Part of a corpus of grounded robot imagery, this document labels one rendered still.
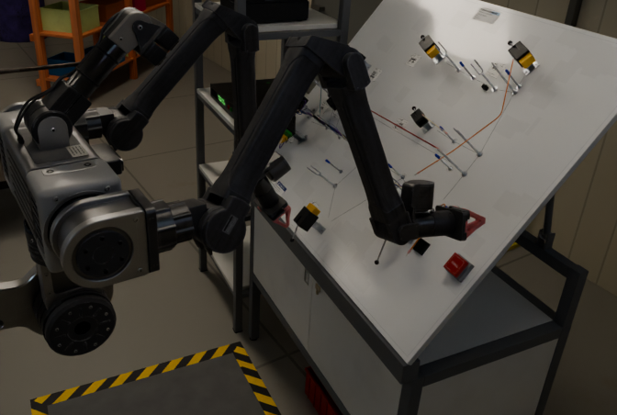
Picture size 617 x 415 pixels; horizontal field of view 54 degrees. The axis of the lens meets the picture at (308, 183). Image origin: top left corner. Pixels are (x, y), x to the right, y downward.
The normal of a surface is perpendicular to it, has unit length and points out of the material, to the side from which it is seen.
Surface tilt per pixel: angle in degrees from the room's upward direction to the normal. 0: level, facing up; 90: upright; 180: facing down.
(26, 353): 0
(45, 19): 90
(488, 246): 50
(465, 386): 90
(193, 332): 0
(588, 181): 90
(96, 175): 0
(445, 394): 90
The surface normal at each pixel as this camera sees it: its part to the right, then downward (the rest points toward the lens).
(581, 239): -0.83, 0.21
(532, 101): -0.65, -0.46
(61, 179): 0.06, -0.89
